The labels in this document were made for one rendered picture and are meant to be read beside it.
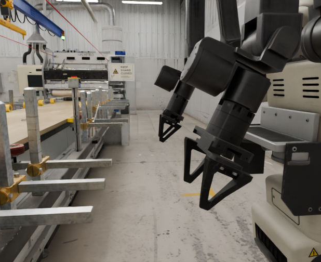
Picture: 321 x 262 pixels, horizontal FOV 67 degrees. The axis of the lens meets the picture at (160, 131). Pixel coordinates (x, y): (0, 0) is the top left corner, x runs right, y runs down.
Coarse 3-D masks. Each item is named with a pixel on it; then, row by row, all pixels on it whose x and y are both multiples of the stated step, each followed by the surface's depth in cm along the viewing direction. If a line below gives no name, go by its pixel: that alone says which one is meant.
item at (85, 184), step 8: (24, 184) 82; (32, 184) 82; (40, 184) 83; (48, 184) 83; (56, 184) 83; (64, 184) 83; (72, 184) 84; (80, 184) 84; (88, 184) 84; (96, 184) 85; (104, 184) 86
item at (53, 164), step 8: (56, 160) 109; (64, 160) 109; (72, 160) 109; (80, 160) 109; (88, 160) 109; (96, 160) 109; (104, 160) 109; (16, 168) 105; (24, 168) 106; (48, 168) 107
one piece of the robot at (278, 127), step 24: (264, 120) 70; (288, 120) 59; (312, 120) 51; (240, 144) 75; (264, 144) 54; (288, 144) 49; (312, 144) 49; (288, 168) 50; (312, 168) 50; (288, 192) 51; (312, 192) 51
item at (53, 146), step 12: (48, 132) 175; (60, 132) 201; (72, 132) 239; (24, 144) 138; (48, 144) 174; (60, 144) 201; (24, 156) 136; (96, 156) 393; (84, 168) 302; (72, 192) 235; (60, 204) 209; (48, 228) 174; (36, 240) 159; (48, 240) 177; (36, 252) 150
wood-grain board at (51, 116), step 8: (48, 104) 364; (56, 104) 364; (64, 104) 364; (72, 104) 364; (8, 112) 251; (16, 112) 251; (24, 112) 251; (40, 112) 251; (48, 112) 251; (56, 112) 251; (64, 112) 251; (72, 112) 251; (80, 112) 251; (8, 120) 192; (16, 120) 192; (40, 120) 192; (48, 120) 192; (56, 120) 192; (64, 120) 195; (8, 128) 153; (16, 128) 153; (24, 128) 153; (40, 128) 153; (48, 128) 159; (16, 136) 129; (24, 136) 129
